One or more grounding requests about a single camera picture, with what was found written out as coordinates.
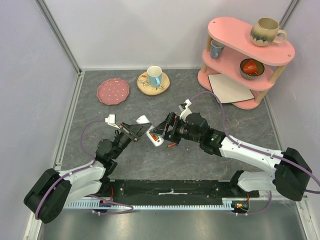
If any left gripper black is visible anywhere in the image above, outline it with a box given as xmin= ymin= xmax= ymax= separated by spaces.
xmin=111 ymin=121 xmax=152 ymax=159

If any white remote control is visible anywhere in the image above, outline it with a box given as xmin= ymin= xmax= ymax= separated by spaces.
xmin=136 ymin=115 xmax=164 ymax=147

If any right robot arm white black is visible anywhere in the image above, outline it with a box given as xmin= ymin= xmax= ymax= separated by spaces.
xmin=151 ymin=112 xmax=312 ymax=202

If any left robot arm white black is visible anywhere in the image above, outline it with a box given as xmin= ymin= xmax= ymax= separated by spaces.
xmin=23 ymin=122 xmax=152 ymax=224

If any pink dotted plate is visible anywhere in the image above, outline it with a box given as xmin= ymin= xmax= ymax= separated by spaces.
xmin=96 ymin=78 xmax=130 ymax=106

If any beige leaf saucer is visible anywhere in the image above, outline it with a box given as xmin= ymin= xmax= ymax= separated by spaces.
xmin=136 ymin=71 xmax=170 ymax=96

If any light blue cup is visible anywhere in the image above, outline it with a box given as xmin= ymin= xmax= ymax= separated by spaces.
xmin=146 ymin=66 xmax=163 ymax=88

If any white square mat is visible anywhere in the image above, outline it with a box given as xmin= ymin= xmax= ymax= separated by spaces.
xmin=208 ymin=74 xmax=254 ymax=104

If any grey blue mug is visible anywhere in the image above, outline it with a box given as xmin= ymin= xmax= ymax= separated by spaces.
xmin=210 ymin=39 xmax=225 ymax=60

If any pink three-tier shelf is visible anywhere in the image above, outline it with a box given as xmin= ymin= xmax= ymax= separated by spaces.
xmin=197 ymin=16 xmax=295 ymax=110

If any orange red cup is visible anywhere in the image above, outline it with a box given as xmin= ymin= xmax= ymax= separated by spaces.
xmin=242 ymin=60 xmax=258 ymax=75

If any patterned dark bowl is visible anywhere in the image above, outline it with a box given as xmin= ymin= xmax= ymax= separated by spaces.
xmin=239 ymin=58 xmax=265 ymax=80

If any beige ceramic mug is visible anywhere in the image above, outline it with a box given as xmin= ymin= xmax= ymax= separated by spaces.
xmin=250 ymin=17 xmax=288 ymax=47

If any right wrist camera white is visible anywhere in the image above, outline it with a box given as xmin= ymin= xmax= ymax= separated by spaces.
xmin=178 ymin=99 xmax=192 ymax=121

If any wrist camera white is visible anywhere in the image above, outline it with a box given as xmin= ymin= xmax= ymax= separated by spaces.
xmin=178 ymin=99 xmax=192 ymax=121
xmin=104 ymin=113 xmax=120 ymax=129

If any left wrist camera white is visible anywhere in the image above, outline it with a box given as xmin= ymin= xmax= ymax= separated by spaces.
xmin=104 ymin=113 xmax=120 ymax=129

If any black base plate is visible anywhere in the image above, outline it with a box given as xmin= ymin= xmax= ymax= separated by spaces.
xmin=95 ymin=179 xmax=260 ymax=206

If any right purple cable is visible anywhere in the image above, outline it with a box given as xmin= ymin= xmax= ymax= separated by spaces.
xmin=191 ymin=91 xmax=320 ymax=216

